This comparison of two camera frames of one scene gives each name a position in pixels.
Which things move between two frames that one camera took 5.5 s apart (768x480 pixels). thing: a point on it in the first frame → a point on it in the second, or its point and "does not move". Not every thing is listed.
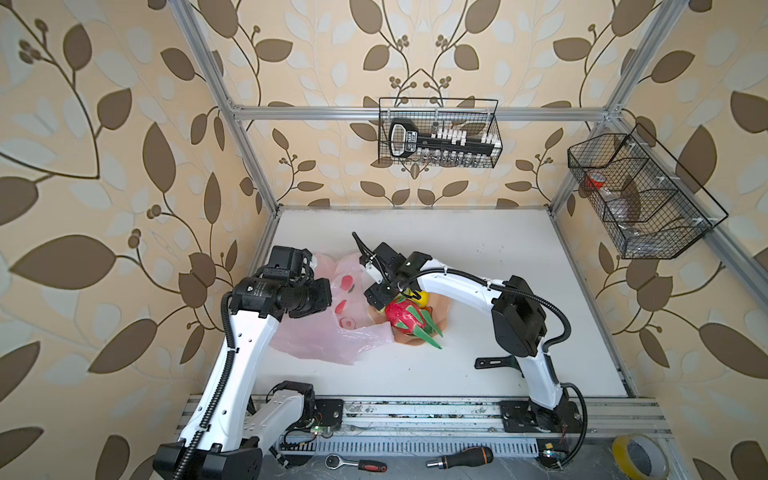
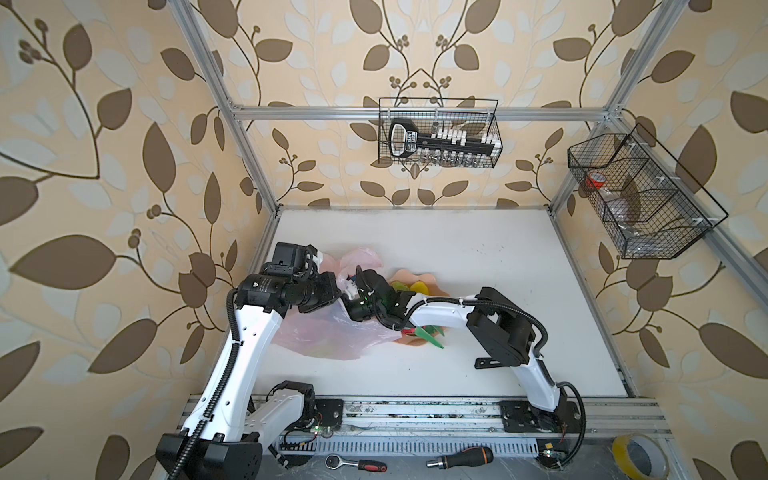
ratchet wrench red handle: (334, 461) does not move
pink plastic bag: (344, 330) does not move
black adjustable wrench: (501, 361) does not move
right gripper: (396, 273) → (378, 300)
